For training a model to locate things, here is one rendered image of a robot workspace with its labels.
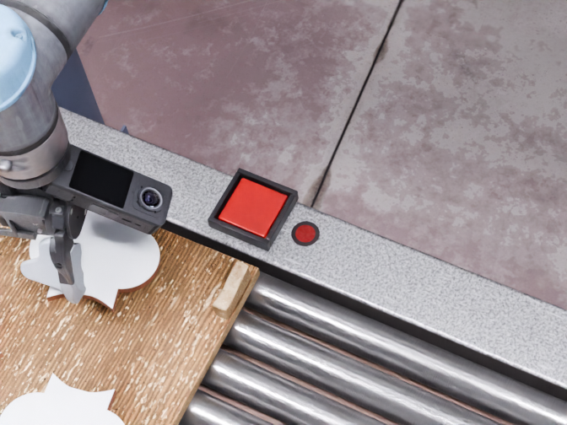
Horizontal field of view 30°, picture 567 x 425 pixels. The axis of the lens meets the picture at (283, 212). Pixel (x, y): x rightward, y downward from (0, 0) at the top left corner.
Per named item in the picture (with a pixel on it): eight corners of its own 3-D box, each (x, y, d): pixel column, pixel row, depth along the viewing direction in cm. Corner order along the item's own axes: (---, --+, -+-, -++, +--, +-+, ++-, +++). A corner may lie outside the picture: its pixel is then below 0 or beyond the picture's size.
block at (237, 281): (239, 270, 114) (236, 258, 112) (254, 277, 114) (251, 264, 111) (213, 315, 112) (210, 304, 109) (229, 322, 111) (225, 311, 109)
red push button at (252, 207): (243, 182, 122) (241, 176, 121) (289, 201, 120) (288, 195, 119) (218, 223, 120) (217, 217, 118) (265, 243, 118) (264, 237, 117)
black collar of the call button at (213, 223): (240, 174, 123) (239, 167, 121) (299, 198, 121) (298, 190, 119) (208, 227, 119) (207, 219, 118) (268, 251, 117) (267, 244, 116)
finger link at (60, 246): (67, 261, 105) (60, 190, 100) (84, 264, 105) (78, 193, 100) (51, 292, 102) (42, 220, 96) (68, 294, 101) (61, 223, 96)
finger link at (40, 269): (32, 293, 109) (22, 222, 103) (88, 302, 108) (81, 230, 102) (20, 314, 106) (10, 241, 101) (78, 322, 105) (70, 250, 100)
